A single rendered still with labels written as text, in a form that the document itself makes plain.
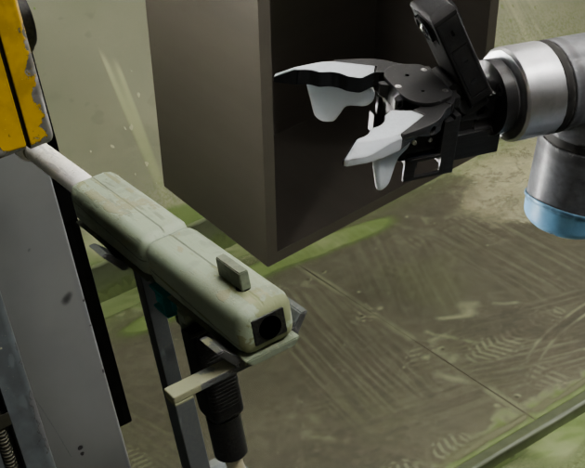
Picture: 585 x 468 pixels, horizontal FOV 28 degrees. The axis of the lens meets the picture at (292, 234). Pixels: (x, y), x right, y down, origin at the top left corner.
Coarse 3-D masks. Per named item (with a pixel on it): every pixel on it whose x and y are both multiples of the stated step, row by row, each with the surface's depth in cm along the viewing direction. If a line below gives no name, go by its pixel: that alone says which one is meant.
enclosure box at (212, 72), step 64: (192, 0) 205; (256, 0) 189; (320, 0) 248; (384, 0) 258; (192, 64) 214; (256, 64) 197; (192, 128) 224; (256, 128) 205; (320, 128) 261; (192, 192) 235; (256, 192) 215; (320, 192) 242; (384, 192) 242; (256, 256) 225
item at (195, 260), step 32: (32, 160) 117; (64, 160) 113; (96, 192) 103; (128, 192) 102; (96, 224) 102; (128, 224) 97; (160, 224) 96; (128, 256) 98; (160, 256) 92; (192, 256) 91; (224, 256) 87; (192, 288) 88; (224, 288) 86; (256, 288) 85; (192, 320) 94; (224, 320) 85; (256, 320) 83; (288, 320) 85; (192, 352) 96; (256, 352) 85; (224, 384) 97; (224, 416) 98; (224, 448) 101
